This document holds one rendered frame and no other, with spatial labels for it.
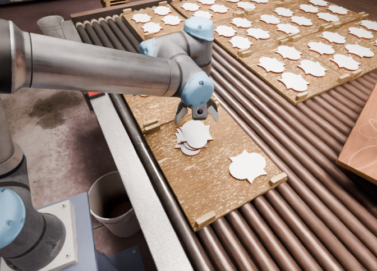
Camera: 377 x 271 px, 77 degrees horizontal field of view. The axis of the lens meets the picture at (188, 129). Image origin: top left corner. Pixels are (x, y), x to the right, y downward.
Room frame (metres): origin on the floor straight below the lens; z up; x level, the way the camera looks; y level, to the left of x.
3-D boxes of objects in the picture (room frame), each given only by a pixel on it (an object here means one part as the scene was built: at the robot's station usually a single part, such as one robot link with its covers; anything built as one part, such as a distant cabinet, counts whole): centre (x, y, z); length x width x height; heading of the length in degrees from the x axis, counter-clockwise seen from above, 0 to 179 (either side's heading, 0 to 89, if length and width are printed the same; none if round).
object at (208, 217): (0.25, -0.05, 0.95); 0.06 x 0.02 x 0.03; 118
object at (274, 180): (0.38, -0.28, 0.95); 0.06 x 0.02 x 0.03; 118
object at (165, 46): (0.52, 0.05, 1.30); 0.11 x 0.11 x 0.08; 29
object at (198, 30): (0.58, -0.02, 1.31); 0.09 x 0.08 x 0.11; 119
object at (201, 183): (0.49, -0.07, 0.93); 0.41 x 0.35 x 0.02; 28
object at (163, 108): (0.86, 0.12, 0.93); 0.41 x 0.35 x 0.02; 27
